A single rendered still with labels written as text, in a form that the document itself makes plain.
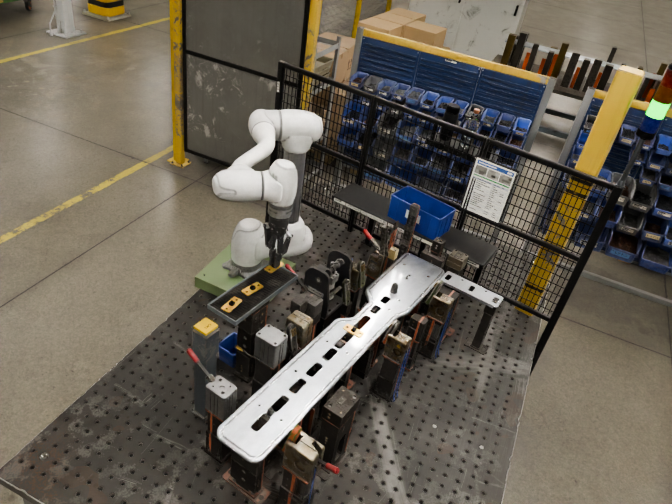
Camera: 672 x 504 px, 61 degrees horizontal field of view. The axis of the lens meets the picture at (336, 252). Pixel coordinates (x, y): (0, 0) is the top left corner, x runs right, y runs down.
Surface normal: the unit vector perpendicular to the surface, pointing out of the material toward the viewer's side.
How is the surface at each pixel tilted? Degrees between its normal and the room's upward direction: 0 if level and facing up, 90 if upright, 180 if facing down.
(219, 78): 88
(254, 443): 0
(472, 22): 90
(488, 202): 90
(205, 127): 91
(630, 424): 0
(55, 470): 0
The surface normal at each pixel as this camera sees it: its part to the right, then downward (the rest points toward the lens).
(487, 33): -0.41, 0.48
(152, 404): 0.15, -0.80
